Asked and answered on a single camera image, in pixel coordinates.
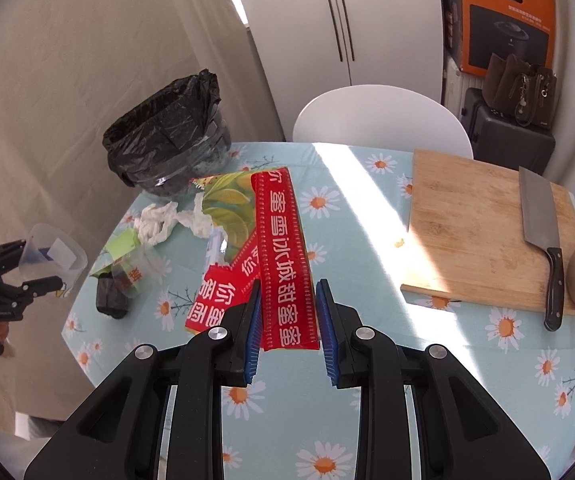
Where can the white tissue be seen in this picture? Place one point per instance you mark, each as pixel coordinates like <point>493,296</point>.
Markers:
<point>160,220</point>

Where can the dark printed cardboard box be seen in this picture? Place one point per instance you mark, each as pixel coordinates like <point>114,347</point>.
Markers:
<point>450,5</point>

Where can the black suitcase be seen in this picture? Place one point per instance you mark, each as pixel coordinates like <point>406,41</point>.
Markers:
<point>507,150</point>

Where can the brown leather handbag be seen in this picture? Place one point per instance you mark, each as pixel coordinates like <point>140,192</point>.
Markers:
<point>517,90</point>

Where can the white refrigerator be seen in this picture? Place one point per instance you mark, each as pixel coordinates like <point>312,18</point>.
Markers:
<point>287,35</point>

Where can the clear measuring cup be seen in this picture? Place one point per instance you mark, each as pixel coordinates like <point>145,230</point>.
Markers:
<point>54,252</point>

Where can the orange cardboard box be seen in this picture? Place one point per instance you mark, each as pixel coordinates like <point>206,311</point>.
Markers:
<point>507,25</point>

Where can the floral tablecloth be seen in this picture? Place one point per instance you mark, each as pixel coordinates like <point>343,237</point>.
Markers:
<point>347,240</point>

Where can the knife blade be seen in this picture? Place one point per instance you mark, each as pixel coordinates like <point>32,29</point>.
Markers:
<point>537,210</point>

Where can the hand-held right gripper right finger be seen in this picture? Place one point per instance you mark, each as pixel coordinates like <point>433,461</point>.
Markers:
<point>327,335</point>

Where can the white blue wrapper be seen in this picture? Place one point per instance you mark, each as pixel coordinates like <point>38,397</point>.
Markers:
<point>216,247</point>

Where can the white chair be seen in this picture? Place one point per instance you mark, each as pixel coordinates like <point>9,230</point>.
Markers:
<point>382,115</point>

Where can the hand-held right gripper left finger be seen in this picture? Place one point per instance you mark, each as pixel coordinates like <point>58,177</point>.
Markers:
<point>252,332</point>

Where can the bamboo cutting board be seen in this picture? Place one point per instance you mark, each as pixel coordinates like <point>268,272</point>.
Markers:
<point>457,230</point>

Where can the clear plastic cup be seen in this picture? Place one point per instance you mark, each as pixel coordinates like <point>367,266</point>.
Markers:
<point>150,272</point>

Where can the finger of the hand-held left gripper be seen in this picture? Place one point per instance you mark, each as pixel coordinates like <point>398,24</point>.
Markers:
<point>9,255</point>
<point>37,288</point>

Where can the red leaf print paper bag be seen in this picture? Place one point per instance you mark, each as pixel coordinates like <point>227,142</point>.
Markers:
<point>285,260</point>

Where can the black wrapper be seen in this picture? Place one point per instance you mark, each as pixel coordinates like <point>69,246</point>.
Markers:
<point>111,300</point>

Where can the green paper packet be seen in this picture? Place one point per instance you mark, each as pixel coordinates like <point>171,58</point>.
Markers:
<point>117,247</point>

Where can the clear bin with black bag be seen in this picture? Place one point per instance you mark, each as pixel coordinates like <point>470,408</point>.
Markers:
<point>167,130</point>

